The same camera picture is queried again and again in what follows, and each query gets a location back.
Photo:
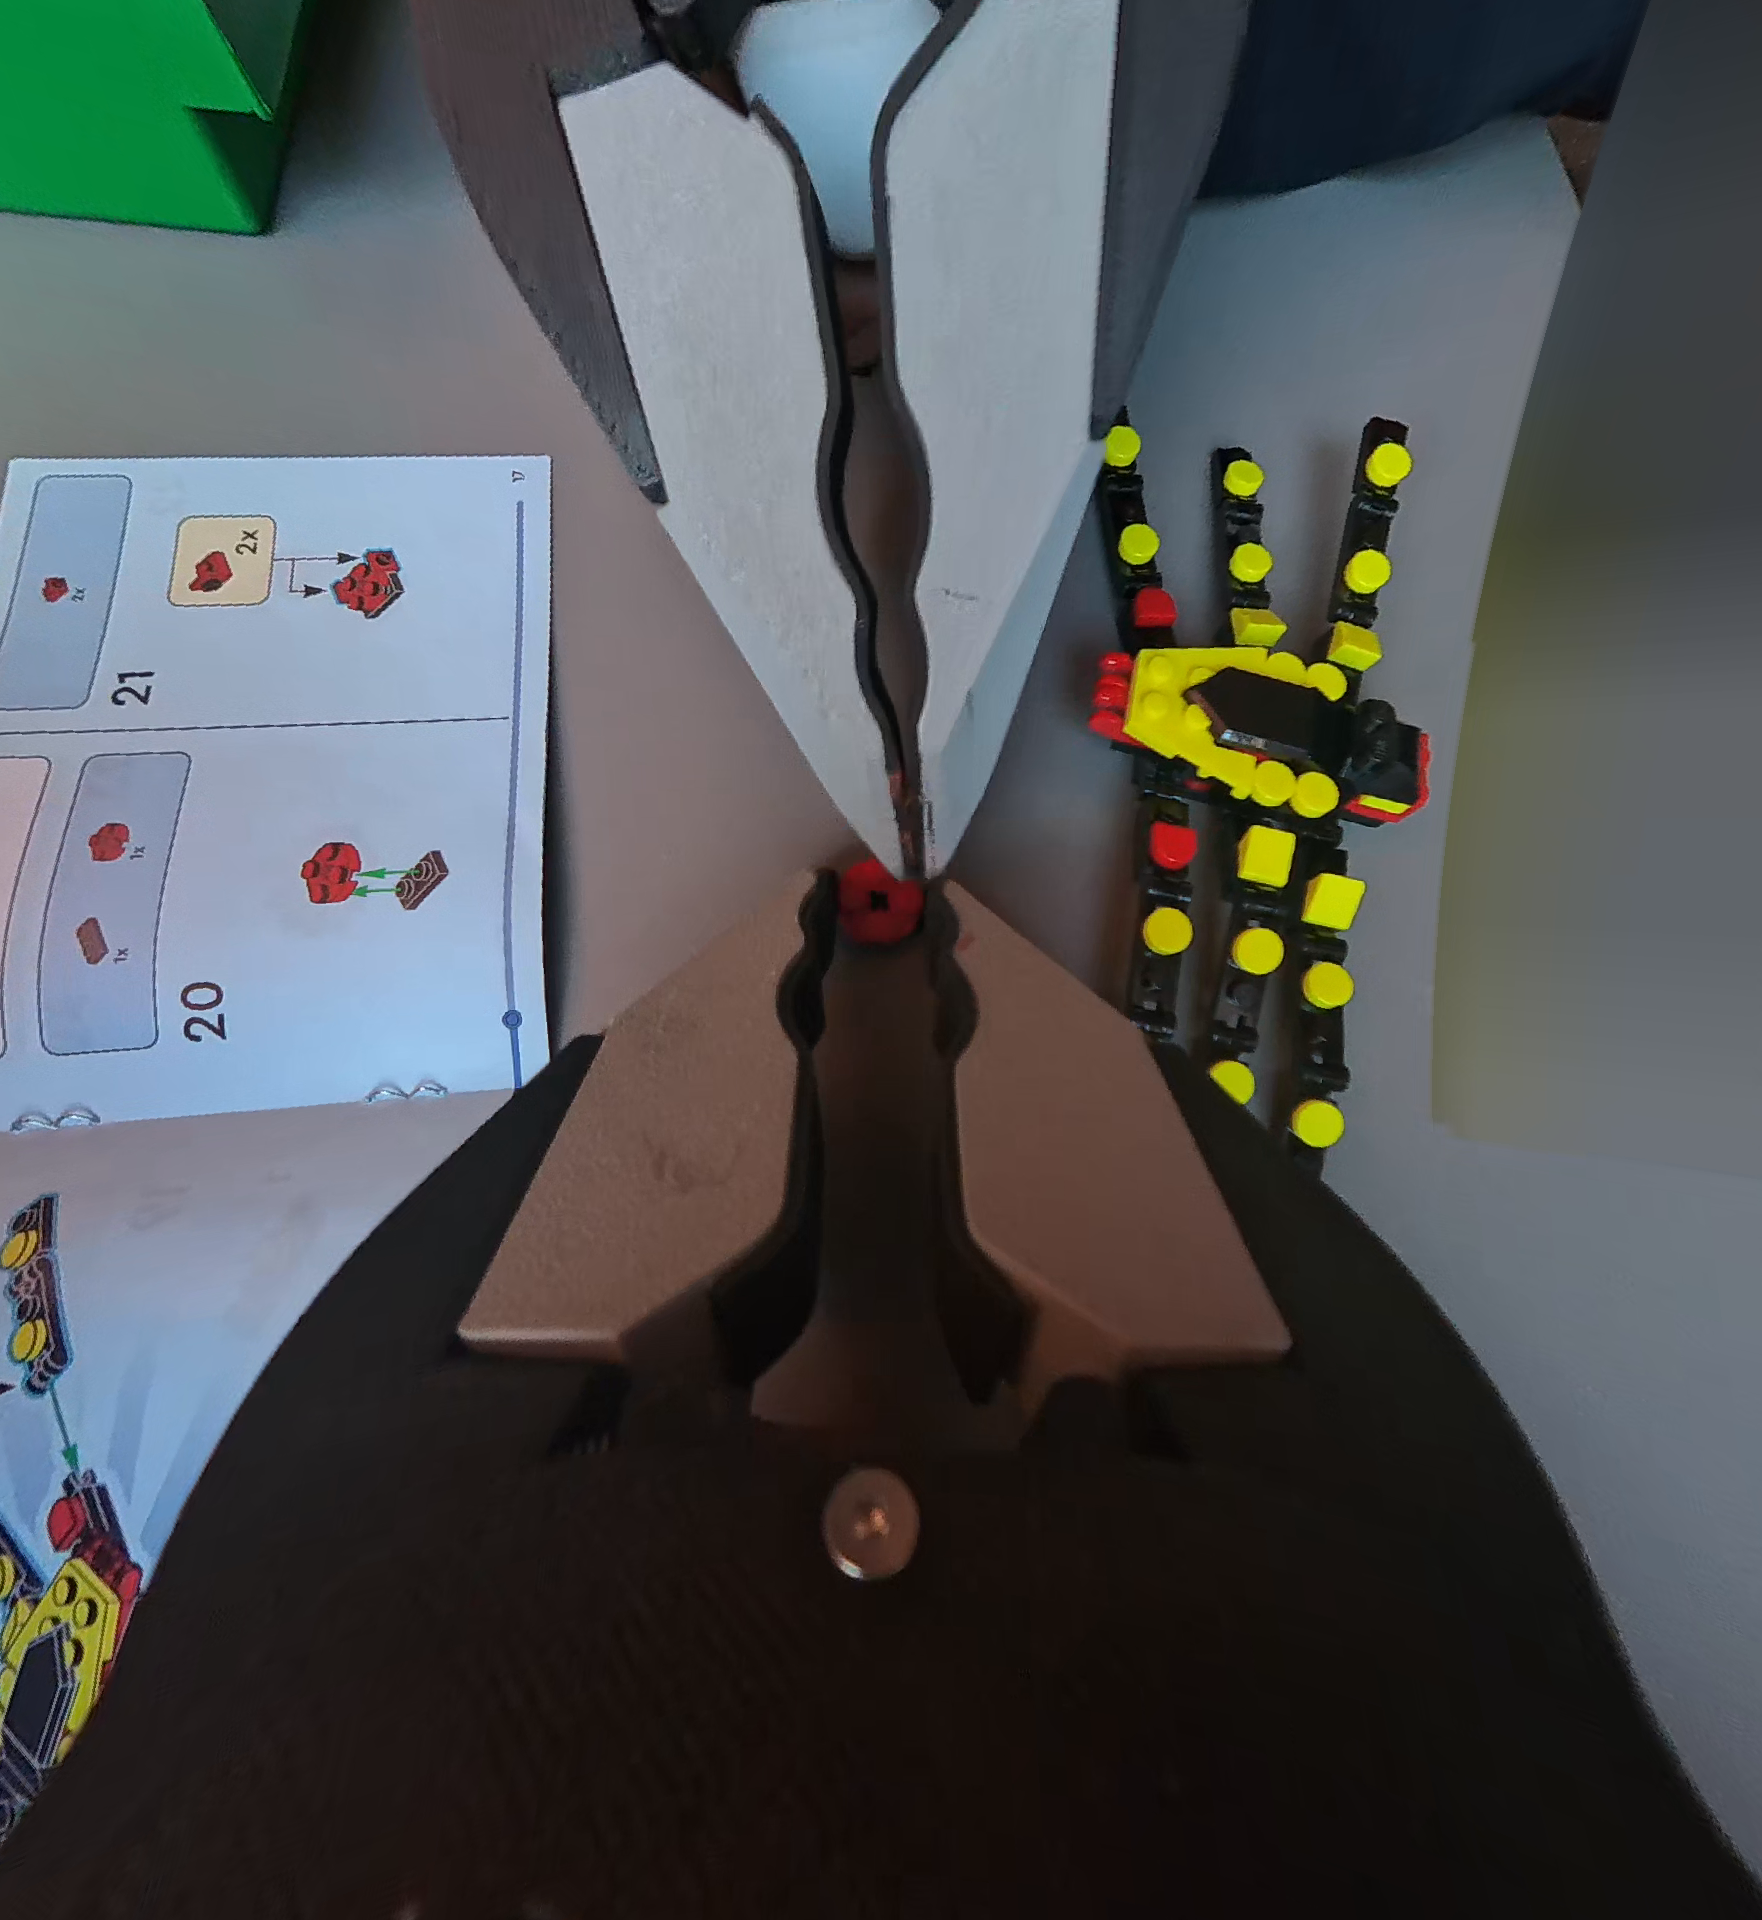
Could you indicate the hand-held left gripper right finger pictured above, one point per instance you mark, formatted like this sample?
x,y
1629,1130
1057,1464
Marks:
x,y
1105,1200

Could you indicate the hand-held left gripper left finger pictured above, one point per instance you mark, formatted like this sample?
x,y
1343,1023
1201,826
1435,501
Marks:
x,y
642,1184

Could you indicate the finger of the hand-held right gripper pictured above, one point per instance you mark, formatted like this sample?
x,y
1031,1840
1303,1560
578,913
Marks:
x,y
717,376
1000,329

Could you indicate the small red lego piece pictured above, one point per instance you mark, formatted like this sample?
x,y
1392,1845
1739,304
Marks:
x,y
878,899

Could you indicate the person's right forearm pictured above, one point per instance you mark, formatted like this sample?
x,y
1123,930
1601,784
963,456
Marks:
x,y
1422,74

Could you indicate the black yellow lego spider model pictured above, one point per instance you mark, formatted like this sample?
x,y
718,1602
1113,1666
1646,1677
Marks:
x,y
1241,734

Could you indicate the lego instruction booklet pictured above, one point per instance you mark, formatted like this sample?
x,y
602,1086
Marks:
x,y
297,676

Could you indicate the green cardboard box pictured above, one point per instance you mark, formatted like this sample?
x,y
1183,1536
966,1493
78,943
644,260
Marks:
x,y
87,106

